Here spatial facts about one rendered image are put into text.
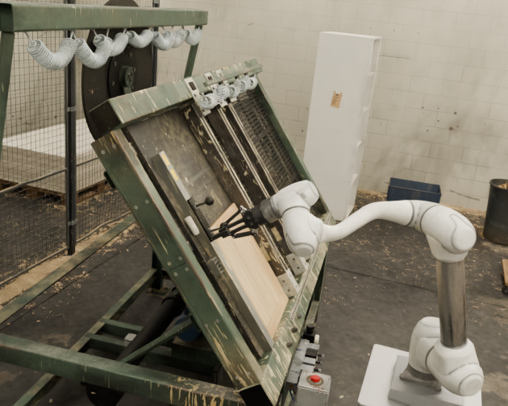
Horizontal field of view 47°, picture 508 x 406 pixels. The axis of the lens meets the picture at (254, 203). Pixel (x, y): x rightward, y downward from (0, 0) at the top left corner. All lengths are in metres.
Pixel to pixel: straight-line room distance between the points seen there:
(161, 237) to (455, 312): 1.14
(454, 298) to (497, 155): 5.69
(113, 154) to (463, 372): 1.55
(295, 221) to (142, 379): 0.97
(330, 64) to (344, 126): 0.69
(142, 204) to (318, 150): 4.64
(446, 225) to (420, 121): 5.73
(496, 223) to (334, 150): 1.97
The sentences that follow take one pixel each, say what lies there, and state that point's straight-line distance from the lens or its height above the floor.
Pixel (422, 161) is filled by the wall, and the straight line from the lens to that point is 7.95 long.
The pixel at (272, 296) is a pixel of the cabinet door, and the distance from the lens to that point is 2.82.
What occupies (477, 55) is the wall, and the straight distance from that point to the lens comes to 7.77.
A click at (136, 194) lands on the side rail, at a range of 2.18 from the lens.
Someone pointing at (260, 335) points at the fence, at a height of 0.96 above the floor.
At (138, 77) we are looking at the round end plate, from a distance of 3.41.
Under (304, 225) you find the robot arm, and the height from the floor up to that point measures 1.58.
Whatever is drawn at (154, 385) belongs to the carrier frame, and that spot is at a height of 0.77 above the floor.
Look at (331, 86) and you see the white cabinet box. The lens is 6.53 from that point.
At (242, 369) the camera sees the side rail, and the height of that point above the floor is 0.95.
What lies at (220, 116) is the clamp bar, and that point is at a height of 1.70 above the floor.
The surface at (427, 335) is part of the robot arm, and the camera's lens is 2.61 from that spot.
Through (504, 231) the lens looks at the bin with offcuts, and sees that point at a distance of 7.03.
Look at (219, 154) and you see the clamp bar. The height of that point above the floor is 1.58.
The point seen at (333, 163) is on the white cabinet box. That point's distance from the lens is 6.66.
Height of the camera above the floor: 2.28
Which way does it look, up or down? 19 degrees down
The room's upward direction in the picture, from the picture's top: 6 degrees clockwise
